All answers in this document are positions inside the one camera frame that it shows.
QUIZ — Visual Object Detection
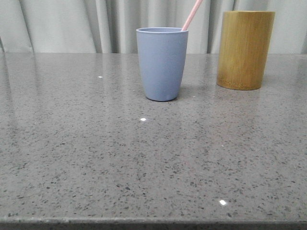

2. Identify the blue plastic cup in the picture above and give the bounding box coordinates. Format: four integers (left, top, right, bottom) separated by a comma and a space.
136, 27, 189, 102

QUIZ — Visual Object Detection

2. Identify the pink chopstick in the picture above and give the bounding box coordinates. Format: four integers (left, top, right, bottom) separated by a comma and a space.
181, 0, 203, 31

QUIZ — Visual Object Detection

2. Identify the bamboo wooden cup holder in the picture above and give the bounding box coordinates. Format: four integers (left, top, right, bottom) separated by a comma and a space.
216, 11, 275, 91

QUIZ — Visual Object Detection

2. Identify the grey curtain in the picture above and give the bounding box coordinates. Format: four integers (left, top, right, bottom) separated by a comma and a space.
0, 0, 307, 54

